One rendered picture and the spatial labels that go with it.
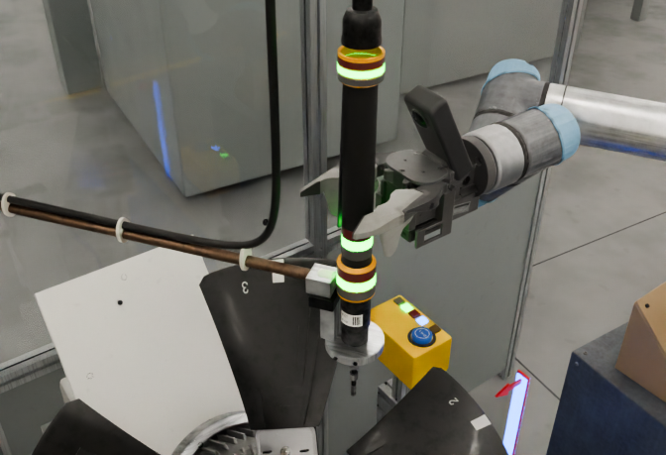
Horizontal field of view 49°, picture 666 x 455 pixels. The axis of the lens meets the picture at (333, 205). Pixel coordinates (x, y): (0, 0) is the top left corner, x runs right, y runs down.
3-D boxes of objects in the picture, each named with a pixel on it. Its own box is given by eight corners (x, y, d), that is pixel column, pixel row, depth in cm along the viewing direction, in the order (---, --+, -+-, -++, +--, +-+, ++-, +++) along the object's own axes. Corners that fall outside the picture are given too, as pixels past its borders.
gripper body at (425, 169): (412, 253, 79) (492, 216, 84) (418, 184, 74) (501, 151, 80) (369, 220, 84) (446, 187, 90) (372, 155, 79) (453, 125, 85)
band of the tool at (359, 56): (331, 86, 67) (331, 56, 65) (346, 68, 70) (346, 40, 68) (376, 93, 65) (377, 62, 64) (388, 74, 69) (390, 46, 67)
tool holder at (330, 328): (300, 354, 85) (297, 288, 80) (321, 315, 91) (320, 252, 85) (374, 373, 83) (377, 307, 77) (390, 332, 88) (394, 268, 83)
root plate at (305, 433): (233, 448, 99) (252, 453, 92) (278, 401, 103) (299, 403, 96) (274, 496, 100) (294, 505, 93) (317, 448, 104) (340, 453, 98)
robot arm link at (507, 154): (528, 139, 82) (477, 112, 87) (499, 150, 80) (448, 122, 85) (518, 194, 86) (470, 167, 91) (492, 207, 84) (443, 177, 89)
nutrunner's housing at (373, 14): (333, 367, 87) (334, -20, 61) (344, 345, 90) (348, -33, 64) (365, 375, 86) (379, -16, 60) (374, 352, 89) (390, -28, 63)
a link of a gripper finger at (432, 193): (416, 228, 72) (454, 188, 78) (417, 215, 71) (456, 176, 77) (375, 214, 74) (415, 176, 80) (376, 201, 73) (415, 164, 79)
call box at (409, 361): (361, 349, 154) (362, 311, 148) (397, 330, 158) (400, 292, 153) (410, 397, 143) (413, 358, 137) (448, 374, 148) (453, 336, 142)
